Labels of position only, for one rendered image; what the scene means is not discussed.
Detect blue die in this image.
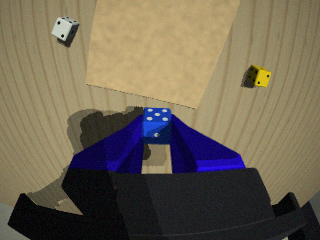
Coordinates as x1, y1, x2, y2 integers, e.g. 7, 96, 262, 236
142, 108, 172, 145

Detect yellow die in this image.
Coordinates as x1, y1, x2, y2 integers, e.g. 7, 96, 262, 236
248, 65, 271, 88

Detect white dice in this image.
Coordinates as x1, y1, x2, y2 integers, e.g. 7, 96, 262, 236
51, 16, 79, 41

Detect tan mat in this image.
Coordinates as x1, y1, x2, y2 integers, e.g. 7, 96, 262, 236
86, 0, 240, 109

